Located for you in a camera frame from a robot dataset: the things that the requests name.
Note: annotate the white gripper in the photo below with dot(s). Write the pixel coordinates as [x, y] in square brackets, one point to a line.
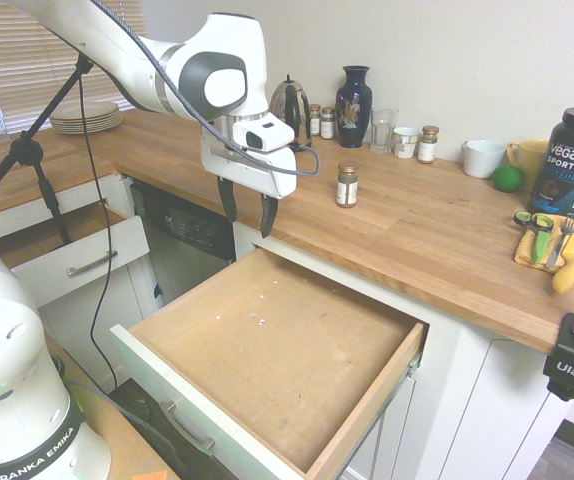
[247, 167]

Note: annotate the seasoning jar with copper lid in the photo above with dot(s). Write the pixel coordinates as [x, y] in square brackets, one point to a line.
[347, 187]

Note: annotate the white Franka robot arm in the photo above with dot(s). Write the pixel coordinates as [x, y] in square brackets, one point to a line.
[117, 45]

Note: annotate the small spice jar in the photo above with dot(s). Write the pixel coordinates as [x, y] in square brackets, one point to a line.
[314, 120]
[327, 124]

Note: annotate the large open wooden drawer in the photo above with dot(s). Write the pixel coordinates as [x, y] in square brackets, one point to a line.
[277, 345]

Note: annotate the small open white drawer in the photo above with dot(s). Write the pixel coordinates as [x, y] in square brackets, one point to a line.
[87, 245]

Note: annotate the spice jar with copper lid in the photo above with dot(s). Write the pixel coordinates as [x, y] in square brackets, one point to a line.
[428, 146]

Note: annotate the stainless steel dishwasher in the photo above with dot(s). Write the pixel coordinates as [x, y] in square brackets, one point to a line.
[187, 245]

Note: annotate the dark blue flower vase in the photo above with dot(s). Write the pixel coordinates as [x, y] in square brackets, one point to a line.
[352, 107]

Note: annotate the clear faceted glass tumbler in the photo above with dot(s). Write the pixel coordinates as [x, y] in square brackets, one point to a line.
[383, 132]

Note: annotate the small white cup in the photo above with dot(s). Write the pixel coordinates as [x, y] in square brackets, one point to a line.
[405, 144]

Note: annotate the stack of beige plates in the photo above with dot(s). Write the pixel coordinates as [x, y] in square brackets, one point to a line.
[87, 120]

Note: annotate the white mug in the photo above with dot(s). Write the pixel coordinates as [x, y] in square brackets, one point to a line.
[482, 161]

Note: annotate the green lime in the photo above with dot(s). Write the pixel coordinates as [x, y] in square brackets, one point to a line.
[507, 178]

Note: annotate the wooden robot mounting board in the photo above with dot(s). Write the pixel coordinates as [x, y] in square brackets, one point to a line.
[117, 440]

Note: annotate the window blinds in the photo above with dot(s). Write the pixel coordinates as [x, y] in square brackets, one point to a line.
[12, 75]

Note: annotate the yellow mug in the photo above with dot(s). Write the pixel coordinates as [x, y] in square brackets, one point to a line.
[529, 157]

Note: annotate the white base cabinet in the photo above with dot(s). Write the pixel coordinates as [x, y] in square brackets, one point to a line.
[477, 400]

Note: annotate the metal fork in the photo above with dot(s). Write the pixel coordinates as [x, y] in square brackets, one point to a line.
[562, 240]

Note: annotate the black Vega protein tub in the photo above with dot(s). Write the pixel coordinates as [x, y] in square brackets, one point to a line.
[569, 165]

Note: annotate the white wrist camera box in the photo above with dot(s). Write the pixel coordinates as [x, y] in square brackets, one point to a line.
[272, 132]

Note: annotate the black camera boom stand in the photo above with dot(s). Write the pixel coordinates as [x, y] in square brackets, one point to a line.
[27, 150]

